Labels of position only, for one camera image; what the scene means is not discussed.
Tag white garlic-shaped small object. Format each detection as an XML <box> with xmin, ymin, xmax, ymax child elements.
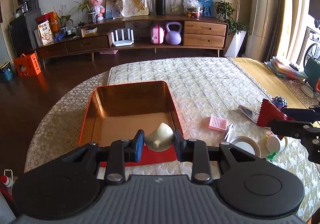
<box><xmin>144</xmin><ymin>122</ymin><xmax>174</xmax><ymax>152</ymax></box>

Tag purple sheep toy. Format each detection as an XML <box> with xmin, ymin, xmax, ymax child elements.
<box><xmin>272</xmin><ymin>96</ymin><xmax>287</xmax><ymax>111</ymax></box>

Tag green push pin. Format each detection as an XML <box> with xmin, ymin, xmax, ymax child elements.
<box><xmin>266</xmin><ymin>152</ymin><xmax>277</xmax><ymax>163</ymax></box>

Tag pink ridged small box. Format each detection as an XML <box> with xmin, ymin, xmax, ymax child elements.
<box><xmin>208</xmin><ymin>116</ymin><xmax>227</xmax><ymax>132</ymax></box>

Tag white frame sunglasses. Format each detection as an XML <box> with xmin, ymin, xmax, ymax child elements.
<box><xmin>238</xmin><ymin>105</ymin><xmax>259</xmax><ymax>124</ymax></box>

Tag silver nail clipper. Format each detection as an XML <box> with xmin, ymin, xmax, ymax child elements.
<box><xmin>224</xmin><ymin>123</ymin><xmax>234</xmax><ymax>142</ymax></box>

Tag round gold tin lid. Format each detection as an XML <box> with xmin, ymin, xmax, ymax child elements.
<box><xmin>229</xmin><ymin>136</ymin><xmax>261</xmax><ymax>158</ymax></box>

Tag white vitamin bottle yellow label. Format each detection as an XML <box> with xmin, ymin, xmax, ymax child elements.
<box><xmin>265</xmin><ymin>135</ymin><xmax>295</xmax><ymax>154</ymax></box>

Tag white round coaster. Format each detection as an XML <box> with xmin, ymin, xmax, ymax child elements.
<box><xmin>300</xmin><ymin>85</ymin><xmax>314</xmax><ymax>98</ymax></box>

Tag red metal tin box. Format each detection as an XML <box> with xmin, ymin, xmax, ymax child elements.
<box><xmin>78</xmin><ymin>80</ymin><xmax>185</xmax><ymax>167</ymax></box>

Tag yellow woven table mat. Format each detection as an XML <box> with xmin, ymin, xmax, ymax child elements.
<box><xmin>232</xmin><ymin>57</ymin><xmax>306</xmax><ymax>108</ymax></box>

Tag stack of colourful folders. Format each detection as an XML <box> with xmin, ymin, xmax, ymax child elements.
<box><xmin>265</xmin><ymin>56</ymin><xmax>308</xmax><ymax>81</ymax></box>

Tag washing machine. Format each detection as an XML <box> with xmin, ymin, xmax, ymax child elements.
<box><xmin>297</xmin><ymin>27</ymin><xmax>319</xmax><ymax>68</ymax></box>

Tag white wifi router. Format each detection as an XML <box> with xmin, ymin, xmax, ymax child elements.
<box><xmin>111</xmin><ymin>28</ymin><xmax>135</xmax><ymax>47</ymax></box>

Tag purple kettlebell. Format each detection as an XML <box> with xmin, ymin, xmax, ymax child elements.
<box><xmin>165</xmin><ymin>21</ymin><xmax>182</xmax><ymax>45</ymax></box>

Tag wooden tv console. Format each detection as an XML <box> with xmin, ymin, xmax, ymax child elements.
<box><xmin>35</xmin><ymin>15</ymin><xmax>228</xmax><ymax>63</ymax></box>

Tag pink small case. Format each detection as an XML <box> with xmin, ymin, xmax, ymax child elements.
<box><xmin>151</xmin><ymin>25</ymin><xmax>165</xmax><ymax>45</ymax></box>

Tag black cylinder speaker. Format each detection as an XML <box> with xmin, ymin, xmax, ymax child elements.
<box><xmin>155</xmin><ymin>0</ymin><xmax>166</xmax><ymax>16</ymax></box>

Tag bag of fruit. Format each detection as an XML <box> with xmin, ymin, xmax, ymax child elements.
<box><xmin>183</xmin><ymin>0</ymin><xmax>203</xmax><ymax>19</ymax></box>

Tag orange gift bag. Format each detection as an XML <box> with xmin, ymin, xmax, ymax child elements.
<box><xmin>14</xmin><ymin>53</ymin><xmax>41</xmax><ymax>77</ymax></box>

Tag blue gift bag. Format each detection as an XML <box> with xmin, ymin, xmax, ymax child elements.
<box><xmin>199</xmin><ymin>0</ymin><xmax>214</xmax><ymax>17</ymax></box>

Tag white fan-shaped decoration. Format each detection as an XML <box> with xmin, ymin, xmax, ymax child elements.
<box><xmin>150</xmin><ymin>0</ymin><xmax>184</xmax><ymax>15</ymax></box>

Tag cereal box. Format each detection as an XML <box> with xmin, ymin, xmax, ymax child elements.
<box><xmin>38</xmin><ymin>20</ymin><xmax>54</xmax><ymax>46</ymax></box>

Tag small potted green plant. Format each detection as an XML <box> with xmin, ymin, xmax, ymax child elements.
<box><xmin>74</xmin><ymin>0</ymin><xmax>97</xmax><ymax>23</ymax></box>

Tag pink plush doll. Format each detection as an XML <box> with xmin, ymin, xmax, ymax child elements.
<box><xmin>89</xmin><ymin>0</ymin><xmax>105</xmax><ymax>21</ymax></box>

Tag dark blue bucket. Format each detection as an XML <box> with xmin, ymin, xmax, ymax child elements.
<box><xmin>0</xmin><ymin>61</ymin><xmax>14</xmax><ymax>82</ymax></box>

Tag white standing air conditioner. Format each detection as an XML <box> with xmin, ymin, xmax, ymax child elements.
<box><xmin>245</xmin><ymin>0</ymin><xmax>278</xmax><ymax>61</ymax></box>

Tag tall green potted tree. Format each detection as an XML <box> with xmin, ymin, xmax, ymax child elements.
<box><xmin>211</xmin><ymin>0</ymin><xmax>254</xmax><ymax>59</ymax></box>

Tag black mini fridge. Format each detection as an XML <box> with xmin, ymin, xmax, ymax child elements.
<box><xmin>8</xmin><ymin>9</ymin><xmax>41</xmax><ymax>57</ymax></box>

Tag coffee machine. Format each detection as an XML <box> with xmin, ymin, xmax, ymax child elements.
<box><xmin>16</xmin><ymin>0</ymin><xmax>41</xmax><ymax>14</ymax></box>

